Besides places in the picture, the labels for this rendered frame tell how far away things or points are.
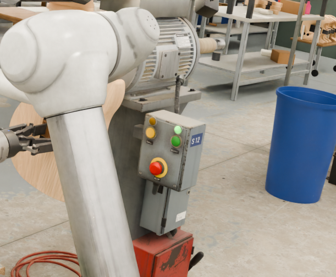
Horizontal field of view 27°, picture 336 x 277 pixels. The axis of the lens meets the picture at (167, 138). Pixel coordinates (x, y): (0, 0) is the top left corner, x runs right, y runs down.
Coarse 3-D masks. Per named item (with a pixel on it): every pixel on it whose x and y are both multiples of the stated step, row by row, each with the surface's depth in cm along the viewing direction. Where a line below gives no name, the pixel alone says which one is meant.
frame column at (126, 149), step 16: (128, 112) 227; (144, 112) 223; (112, 128) 233; (128, 128) 229; (112, 144) 234; (128, 144) 230; (128, 160) 231; (128, 176) 232; (128, 192) 233; (128, 208) 234; (128, 224) 235
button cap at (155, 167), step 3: (153, 162) 201; (156, 162) 201; (150, 165) 202; (153, 165) 201; (156, 165) 200; (159, 165) 200; (150, 168) 201; (153, 168) 201; (156, 168) 200; (159, 168) 200; (150, 171) 202; (153, 171) 201; (156, 171) 200; (159, 171) 200; (153, 174) 202; (156, 174) 201
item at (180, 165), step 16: (160, 112) 207; (144, 128) 204; (160, 128) 201; (192, 128) 197; (144, 144) 205; (160, 144) 201; (192, 144) 199; (144, 160) 206; (160, 160) 202; (176, 160) 199; (192, 160) 202; (144, 176) 207; (160, 176) 203; (176, 176) 200; (192, 176) 205
